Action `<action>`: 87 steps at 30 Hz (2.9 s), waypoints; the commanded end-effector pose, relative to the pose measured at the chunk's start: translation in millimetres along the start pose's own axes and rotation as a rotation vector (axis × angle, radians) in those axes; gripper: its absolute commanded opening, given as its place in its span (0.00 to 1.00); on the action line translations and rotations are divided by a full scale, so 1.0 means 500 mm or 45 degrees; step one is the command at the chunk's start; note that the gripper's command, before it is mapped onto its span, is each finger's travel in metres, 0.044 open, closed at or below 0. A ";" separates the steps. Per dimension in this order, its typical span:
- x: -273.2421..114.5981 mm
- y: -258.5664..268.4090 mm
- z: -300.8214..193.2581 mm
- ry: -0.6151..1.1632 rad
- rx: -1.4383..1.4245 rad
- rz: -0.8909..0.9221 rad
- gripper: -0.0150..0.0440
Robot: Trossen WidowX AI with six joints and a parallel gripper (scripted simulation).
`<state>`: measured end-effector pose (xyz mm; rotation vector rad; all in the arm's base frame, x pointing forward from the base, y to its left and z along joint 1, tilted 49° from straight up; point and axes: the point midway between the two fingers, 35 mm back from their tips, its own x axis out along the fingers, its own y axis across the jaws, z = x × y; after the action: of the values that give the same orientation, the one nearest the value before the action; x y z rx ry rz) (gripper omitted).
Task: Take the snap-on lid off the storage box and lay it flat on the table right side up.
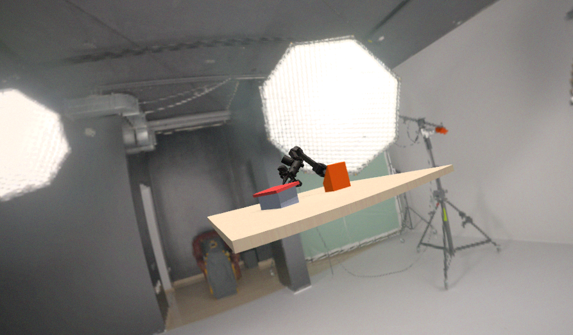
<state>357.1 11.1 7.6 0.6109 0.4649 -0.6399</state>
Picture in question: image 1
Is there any red rectangular lid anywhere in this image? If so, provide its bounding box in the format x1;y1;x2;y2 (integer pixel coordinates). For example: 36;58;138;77
252;181;300;198

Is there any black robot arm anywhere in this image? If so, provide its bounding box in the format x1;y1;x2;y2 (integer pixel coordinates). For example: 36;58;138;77
281;146;327;177

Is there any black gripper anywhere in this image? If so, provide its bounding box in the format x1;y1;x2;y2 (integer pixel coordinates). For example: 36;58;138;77
278;165;302;187

